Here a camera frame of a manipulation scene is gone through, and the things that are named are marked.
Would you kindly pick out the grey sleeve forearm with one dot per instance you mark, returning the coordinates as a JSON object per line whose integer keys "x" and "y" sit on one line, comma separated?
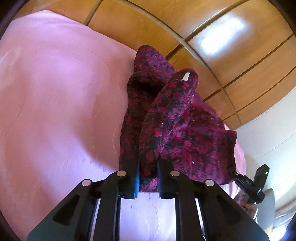
{"x": 266, "y": 211}

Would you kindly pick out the maroon floral patterned garment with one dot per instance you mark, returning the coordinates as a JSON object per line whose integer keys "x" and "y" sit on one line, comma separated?
{"x": 166, "y": 118}

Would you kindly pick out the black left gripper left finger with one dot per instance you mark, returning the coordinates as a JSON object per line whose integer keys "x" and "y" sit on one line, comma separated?
{"x": 91, "y": 211}

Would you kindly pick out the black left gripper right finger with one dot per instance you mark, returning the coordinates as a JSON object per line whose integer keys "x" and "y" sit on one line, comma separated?
{"x": 204, "y": 211}

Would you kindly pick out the person's right hand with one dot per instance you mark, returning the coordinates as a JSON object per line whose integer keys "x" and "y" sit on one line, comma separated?
{"x": 250, "y": 208}

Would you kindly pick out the wooden panelled headboard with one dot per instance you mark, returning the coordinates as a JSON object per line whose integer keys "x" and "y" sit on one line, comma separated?
{"x": 244, "y": 51}

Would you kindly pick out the pink bed sheet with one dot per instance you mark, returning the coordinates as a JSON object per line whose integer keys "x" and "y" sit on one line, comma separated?
{"x": 63, "y": 100}

